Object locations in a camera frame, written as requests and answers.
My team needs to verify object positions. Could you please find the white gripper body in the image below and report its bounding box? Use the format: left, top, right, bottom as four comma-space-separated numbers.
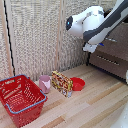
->
82, 42, 100, 54

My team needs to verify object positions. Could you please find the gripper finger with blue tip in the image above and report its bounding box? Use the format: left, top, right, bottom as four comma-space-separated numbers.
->
98, 41, 105, 47

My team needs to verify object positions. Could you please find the silver drawer handle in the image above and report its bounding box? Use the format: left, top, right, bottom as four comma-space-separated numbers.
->
96, 54, 120, 66
102, 36, 118, 44

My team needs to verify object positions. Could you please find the brown drawer with silver handle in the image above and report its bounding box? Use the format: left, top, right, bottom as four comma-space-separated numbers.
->
94, 23, 128, 63
88, 49, 128, 81

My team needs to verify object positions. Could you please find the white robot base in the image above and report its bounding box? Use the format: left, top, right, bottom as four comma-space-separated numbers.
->
110, 69, 128, 128

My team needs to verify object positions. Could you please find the dark brown drawer cabinet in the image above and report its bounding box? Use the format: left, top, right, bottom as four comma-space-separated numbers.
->
85, 9, 128, 83

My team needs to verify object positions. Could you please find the red bowl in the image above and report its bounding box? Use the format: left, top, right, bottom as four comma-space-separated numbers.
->
69, 76, 87, 92

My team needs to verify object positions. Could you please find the colourful patterned snack box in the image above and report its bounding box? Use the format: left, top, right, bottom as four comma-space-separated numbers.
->
50, 70, 74, 99

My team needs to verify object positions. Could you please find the pink mug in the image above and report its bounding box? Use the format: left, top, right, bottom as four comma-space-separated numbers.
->
38, 74, 52, 94

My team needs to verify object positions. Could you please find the red plastic shopping basket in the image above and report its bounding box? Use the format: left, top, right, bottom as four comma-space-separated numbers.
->
0, 74, 48, 128

